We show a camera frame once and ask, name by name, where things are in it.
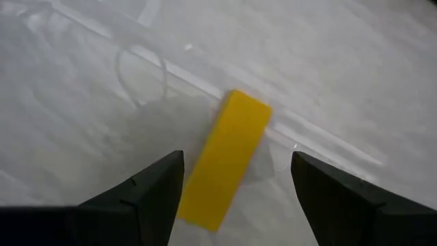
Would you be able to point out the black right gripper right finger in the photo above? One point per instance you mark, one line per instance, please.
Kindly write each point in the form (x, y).
(327, 205)

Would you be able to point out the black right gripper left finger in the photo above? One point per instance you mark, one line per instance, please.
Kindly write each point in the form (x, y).
(143, 212)

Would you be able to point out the yellow long toy block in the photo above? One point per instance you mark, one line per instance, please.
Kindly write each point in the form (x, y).
(225, 157)

